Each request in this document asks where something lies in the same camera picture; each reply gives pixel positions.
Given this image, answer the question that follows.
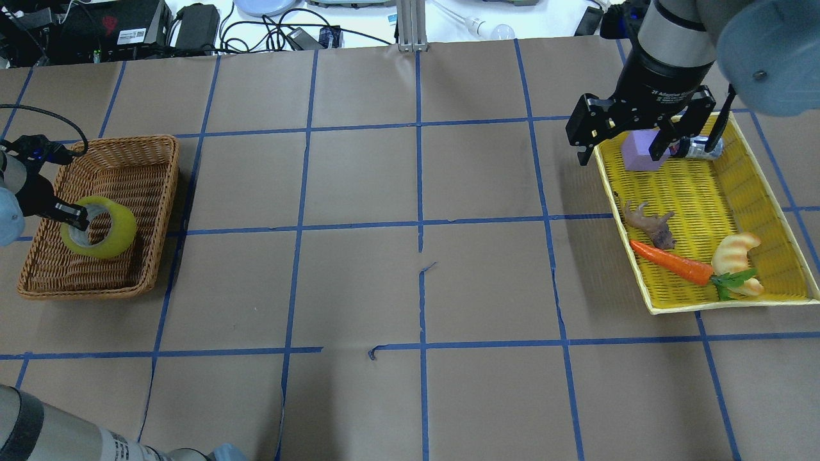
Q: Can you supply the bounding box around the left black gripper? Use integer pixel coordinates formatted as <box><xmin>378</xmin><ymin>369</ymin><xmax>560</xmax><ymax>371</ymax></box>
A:
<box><xmin>17</xmin><ymin>174</ymin><xmax>90</xmax><ymax>232</ymax></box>

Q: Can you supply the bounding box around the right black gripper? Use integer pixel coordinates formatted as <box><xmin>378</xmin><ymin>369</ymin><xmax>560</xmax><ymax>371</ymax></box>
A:
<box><xmin>566</xmin><ymin>49</ymin><xmax>716</xmax><ymax>166</ymax></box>

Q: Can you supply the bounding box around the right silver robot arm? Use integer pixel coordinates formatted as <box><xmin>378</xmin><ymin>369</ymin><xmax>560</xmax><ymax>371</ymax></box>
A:
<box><xmin>566</xmin><ymin>1</ymin><xmax>819</xmax><ymax>166</ymax></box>

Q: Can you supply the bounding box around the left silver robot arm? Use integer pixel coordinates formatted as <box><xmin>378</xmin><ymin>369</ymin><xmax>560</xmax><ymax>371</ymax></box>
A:
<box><xmin>2</xmin><ymin>147</ymin><xmax>245</xmax><ymax>460</ymax></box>

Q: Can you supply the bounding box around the purple cube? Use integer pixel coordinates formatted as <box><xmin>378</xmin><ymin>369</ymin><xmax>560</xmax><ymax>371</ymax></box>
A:
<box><xmin>620</xmin><ymin>129</ymin><xmax>670</xmax><ymax>172</ymax></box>

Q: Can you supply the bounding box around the brown wicker basket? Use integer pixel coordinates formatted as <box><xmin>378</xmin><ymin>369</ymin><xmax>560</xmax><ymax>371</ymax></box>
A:
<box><xmin>17</xmin><ymin>134</ymin><xmax>181</xmax><ymax>300</ymax></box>

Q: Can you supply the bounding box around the brown toy lion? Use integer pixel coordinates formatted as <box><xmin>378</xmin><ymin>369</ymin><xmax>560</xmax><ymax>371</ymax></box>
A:
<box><xmin>621</xmin><ymin>200</ymin><xmax>677</xmax><ymax>250</ymax></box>

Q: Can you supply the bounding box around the yellow plastic basket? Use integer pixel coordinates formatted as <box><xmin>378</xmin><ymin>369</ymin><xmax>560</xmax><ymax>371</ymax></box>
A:
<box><xmin>591</xmin><ymin>115</ymin><xmax>818</xmax><ymax>315</ymax></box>

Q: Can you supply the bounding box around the orange toy carrot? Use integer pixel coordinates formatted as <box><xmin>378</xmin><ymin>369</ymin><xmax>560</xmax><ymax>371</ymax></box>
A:
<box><xmin>628</xmin><ymin>239</ymin><xmax>714</xmax><ymax>286</ymax></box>

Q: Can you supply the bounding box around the yellow toy banana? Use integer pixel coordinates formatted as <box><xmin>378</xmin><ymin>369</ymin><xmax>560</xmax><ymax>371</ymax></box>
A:
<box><xmin>710</xmin><ymin>232</ymin><xmax>764</xmax><ymax>296</ymax></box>

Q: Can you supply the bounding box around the black computer box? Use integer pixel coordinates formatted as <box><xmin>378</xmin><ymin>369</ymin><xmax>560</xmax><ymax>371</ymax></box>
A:
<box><xmin>0</xmin><ymin>0</ymin><xmax>172</xmax><ymax>66</ymax></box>

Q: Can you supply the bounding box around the white light bulb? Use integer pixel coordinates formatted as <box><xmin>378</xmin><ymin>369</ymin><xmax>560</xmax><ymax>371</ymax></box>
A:
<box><xmin>462</xmin><ymin>17</ymin><xmax>516</xmax><ymax>40</ymax></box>

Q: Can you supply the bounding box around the black power adapter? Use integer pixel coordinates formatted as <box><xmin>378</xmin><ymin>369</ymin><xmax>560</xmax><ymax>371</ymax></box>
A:
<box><xmin>173</xmin><ymin>3</ymin><xmax>220</xmax><ymax>56</ymax></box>

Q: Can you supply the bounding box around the light blue plate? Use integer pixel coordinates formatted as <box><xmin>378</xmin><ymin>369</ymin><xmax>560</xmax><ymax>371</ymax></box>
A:
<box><xmin>233</xmin><ymin>0</ymin><xmax>299</xmax><ymax>18</ymax></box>

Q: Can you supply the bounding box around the aluminium frame post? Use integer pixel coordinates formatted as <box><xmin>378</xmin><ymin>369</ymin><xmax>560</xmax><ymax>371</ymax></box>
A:
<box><xmin>395</xmin><ymin>0</ymin><xmax>429</xmax><ymax>53</ymax></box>

